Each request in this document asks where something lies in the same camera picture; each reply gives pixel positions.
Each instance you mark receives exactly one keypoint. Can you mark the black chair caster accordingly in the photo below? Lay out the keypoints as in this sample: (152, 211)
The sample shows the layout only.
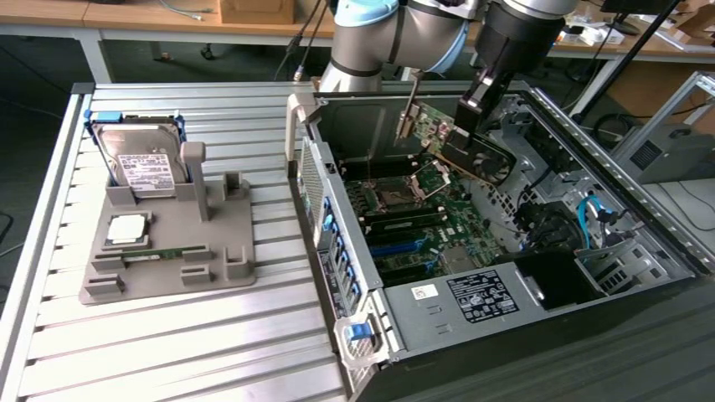
(209, 52)

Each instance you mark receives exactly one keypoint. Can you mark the grey power supply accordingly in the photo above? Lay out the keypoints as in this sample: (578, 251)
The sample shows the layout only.
(425, 318)

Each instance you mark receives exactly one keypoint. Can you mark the grey parts rack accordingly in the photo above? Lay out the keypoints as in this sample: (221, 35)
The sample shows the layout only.
(167, 226)

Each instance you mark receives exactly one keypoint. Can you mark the green RAM stick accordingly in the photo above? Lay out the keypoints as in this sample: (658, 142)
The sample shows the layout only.
(154, 254)

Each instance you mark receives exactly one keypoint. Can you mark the aluminium profile frame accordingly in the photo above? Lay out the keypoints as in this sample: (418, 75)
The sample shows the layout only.
(690, 90)

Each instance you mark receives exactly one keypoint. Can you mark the wooden desk with white frame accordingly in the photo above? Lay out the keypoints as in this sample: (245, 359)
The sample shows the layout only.
(670, 54)
(56, 17)

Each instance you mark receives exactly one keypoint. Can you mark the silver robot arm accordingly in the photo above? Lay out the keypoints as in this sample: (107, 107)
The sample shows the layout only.
(363, 42)

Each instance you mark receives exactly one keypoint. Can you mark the open black PC case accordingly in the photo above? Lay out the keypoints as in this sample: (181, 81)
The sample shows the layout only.
(353, 125)

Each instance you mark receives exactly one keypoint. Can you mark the green motherboard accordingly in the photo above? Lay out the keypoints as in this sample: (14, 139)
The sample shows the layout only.
(466, 228)

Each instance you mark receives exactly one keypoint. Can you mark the silver chipset heatsink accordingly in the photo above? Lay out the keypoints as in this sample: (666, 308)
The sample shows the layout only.
(462, 259)

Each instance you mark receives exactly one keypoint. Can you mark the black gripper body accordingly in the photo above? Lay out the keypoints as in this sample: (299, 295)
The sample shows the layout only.
(519, 46)

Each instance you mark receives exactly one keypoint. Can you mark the brown cardboard piece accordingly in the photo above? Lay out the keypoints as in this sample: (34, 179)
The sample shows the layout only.
(698, 25)

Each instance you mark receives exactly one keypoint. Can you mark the silver CPU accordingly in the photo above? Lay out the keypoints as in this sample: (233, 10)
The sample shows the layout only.
(127, 229)

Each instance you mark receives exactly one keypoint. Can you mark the green graphics card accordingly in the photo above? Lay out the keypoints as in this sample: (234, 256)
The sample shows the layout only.
(491, 163)

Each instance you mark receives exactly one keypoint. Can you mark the black monitor stand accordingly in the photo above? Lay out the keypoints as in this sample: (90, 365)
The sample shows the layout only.
(623, 25)

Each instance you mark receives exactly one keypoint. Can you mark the silver metal disk bay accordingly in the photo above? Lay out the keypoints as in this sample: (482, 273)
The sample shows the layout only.
(537, 167)
(621, 268)

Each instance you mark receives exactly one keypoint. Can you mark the blue plastic case latch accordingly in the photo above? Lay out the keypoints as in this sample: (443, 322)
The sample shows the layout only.
(358, 331)

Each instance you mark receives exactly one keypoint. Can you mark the black pole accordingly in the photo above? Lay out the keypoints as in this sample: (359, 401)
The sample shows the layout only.
(633, 52)

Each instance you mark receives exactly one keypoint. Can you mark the silver socket cover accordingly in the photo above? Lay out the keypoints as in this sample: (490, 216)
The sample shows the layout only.
(433, 180)

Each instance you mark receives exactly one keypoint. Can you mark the blue expansion slot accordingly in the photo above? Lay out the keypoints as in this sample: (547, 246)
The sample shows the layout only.
(394, 249)

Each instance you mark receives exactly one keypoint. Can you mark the grey cabinet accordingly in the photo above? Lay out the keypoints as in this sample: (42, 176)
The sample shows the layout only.
(675, 155)

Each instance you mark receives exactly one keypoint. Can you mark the hard disk in blue carrier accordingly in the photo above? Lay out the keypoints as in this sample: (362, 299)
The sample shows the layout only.
(139, 159)

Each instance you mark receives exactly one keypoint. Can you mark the brown cardboard box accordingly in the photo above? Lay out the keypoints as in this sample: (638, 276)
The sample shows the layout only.
(257, 11)

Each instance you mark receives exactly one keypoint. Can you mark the CPU socket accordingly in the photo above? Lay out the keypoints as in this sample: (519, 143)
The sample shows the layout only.
(394, 197)

